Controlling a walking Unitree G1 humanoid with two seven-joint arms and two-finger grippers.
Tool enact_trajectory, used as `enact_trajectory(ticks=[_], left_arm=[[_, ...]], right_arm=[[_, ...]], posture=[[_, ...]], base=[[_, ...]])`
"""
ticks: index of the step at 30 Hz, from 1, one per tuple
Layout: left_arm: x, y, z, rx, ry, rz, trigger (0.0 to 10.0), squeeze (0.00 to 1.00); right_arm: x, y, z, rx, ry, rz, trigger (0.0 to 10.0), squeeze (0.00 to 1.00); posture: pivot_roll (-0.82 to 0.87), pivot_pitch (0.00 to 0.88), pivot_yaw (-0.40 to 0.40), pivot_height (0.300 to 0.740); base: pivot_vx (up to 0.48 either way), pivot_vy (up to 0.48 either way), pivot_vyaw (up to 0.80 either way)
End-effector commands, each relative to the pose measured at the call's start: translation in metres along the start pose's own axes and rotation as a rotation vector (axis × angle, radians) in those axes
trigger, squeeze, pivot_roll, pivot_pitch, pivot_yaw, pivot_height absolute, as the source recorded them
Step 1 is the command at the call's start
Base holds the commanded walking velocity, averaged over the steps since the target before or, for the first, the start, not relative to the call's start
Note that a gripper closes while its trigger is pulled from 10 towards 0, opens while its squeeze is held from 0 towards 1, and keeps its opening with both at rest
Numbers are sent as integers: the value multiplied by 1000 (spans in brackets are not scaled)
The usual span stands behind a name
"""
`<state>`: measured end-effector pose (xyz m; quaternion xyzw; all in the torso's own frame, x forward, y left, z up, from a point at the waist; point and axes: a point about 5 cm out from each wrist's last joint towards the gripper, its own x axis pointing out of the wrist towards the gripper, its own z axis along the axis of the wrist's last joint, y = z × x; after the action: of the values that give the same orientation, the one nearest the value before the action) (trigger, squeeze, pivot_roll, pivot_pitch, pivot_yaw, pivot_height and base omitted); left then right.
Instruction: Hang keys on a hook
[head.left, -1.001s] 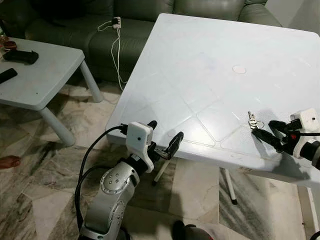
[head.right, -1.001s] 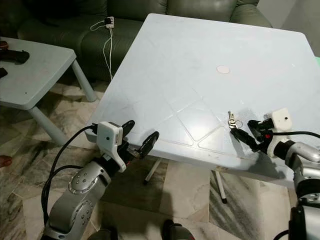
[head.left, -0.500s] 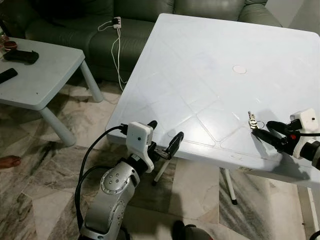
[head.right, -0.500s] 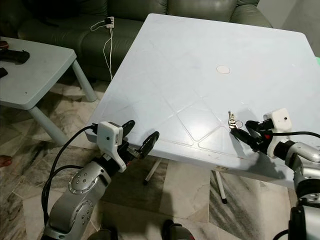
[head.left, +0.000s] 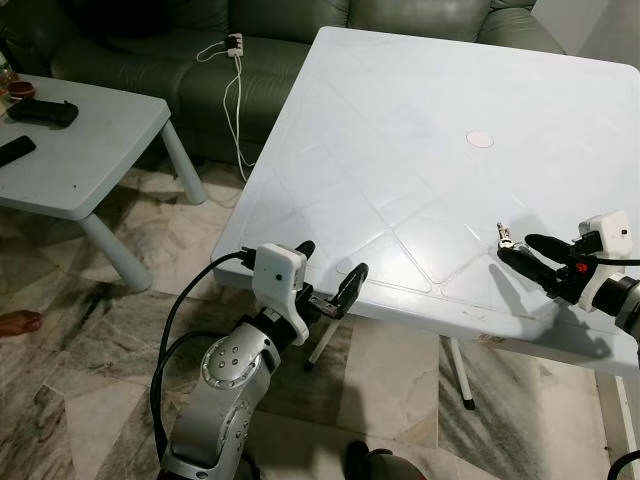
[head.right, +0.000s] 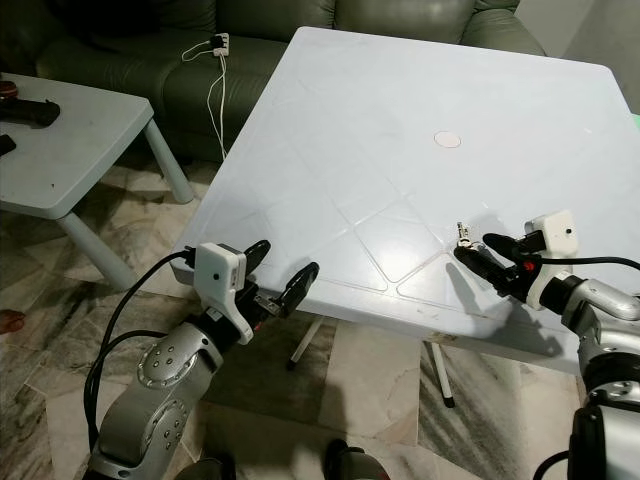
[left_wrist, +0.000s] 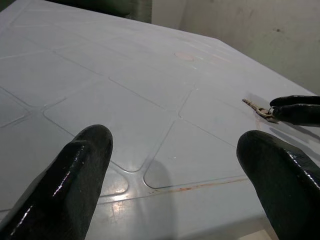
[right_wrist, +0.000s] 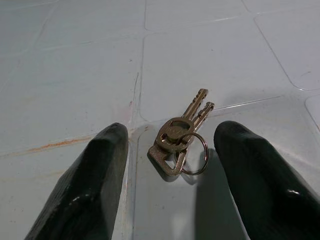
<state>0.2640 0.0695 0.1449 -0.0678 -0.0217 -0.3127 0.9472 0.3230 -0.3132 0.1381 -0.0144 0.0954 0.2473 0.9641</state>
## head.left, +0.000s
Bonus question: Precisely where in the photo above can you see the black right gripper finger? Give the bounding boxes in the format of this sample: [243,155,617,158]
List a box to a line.
[523,233,586,263]
[497,245,563,298]

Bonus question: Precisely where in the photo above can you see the silver keys bunch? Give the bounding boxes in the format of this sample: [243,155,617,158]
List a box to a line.
[495,222,524,252]

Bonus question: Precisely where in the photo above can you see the large white plastic table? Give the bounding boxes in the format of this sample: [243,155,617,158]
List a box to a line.
[212,26,640,480]

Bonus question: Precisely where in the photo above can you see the dark green leather sofa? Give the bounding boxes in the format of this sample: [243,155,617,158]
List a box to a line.
[0,0,566,191]

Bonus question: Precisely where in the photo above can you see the small white side table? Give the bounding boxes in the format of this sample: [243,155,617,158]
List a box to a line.
[0,75,208,293]

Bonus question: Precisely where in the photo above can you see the person's bare foot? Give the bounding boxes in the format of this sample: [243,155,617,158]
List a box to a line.
[0,310,44,337]

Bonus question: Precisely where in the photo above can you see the black handheld controller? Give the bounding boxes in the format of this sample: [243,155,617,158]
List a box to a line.
[5,98,80,132]

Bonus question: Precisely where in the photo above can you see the black remote control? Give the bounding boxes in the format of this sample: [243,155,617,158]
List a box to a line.
[0,135,38,169]

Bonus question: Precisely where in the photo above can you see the brown bowl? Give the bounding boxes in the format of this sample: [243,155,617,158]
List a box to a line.
[0,80,39,101]

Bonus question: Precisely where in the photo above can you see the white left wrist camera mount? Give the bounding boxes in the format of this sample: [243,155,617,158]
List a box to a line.
[250,243,310,347]

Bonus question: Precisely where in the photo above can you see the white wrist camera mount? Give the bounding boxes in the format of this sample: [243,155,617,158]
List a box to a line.
[250,243,310,347]
[577,211,634,313]

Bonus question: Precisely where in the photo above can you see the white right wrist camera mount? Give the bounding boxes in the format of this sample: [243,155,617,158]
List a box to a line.
[577,211,634,313]

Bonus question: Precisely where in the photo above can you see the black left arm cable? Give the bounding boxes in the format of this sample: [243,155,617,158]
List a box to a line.
[150,250,263,471]

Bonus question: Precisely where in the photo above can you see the white charging cable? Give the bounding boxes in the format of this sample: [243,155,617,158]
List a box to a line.
[196,40,253,182]

